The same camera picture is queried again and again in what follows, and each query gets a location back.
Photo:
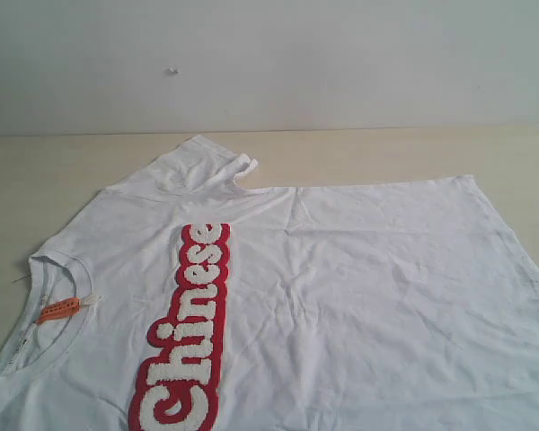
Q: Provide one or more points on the white t-shirt red lettering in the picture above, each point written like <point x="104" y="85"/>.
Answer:
<point x="405" y="306"/>

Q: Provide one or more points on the orange size tag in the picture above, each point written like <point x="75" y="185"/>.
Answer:
<point x="66" y="308"/>

